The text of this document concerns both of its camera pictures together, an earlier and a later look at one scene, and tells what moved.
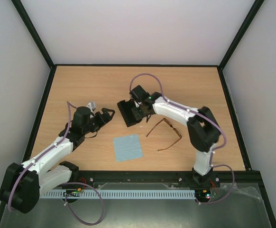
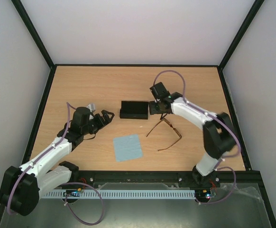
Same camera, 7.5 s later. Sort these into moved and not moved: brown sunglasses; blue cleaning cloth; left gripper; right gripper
Moved: right gripper
Not moved: brown sunglasses; blue cleaning cloth; left gripper
